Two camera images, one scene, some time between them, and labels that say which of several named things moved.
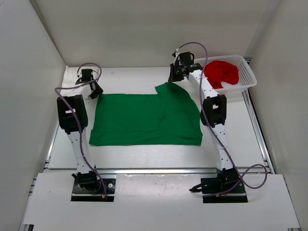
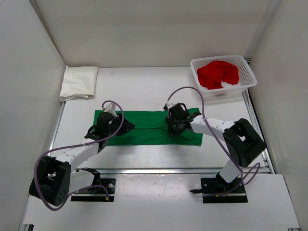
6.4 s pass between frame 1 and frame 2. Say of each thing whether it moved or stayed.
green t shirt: moved
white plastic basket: stayed
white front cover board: stayed
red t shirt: stayed
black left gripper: moved
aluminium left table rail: stayed
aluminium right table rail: stayed
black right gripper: moved
